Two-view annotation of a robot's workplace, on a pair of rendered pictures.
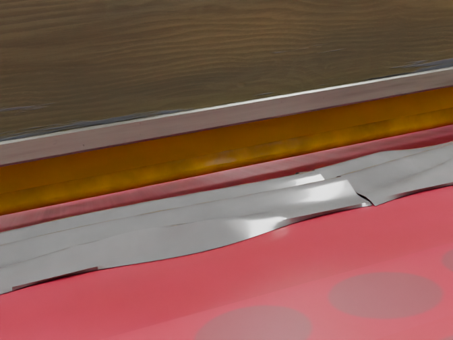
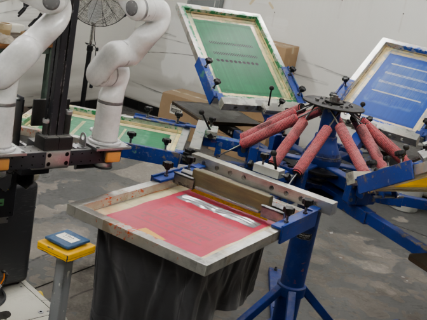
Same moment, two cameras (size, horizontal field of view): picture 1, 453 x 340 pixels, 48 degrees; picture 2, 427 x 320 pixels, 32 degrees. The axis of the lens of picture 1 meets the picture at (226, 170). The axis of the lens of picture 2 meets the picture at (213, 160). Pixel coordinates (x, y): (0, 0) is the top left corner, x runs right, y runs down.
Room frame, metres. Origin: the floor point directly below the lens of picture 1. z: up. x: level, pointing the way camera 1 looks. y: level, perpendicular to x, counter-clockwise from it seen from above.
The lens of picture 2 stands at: (-1.71, -1.90, 1.91)
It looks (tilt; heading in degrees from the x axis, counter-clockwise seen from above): 16 degrees down; 45
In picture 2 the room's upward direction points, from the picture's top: 11 degrees clockwise
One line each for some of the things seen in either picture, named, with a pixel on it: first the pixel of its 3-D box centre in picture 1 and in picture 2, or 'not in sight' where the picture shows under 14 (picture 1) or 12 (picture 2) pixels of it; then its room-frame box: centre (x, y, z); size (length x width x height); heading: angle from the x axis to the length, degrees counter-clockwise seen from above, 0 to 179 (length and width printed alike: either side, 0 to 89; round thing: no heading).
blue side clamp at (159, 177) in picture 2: not in sight; (176, 178); (0.23, 0.26, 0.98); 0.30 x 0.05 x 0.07; 15
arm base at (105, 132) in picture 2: not in sight; (105, 120); (-0.13, 0.32, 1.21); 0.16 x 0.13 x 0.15; 91
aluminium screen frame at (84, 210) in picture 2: not in sight; (199, 213); (0.07, -0.07, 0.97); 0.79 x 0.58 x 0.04; 15
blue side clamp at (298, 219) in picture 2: not in sight; (294, 224); (0.37, -0.28, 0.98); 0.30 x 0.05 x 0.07; 15
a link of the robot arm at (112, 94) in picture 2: not in sight; (111, 81); (-0.14, 0.30, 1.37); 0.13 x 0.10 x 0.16; 13
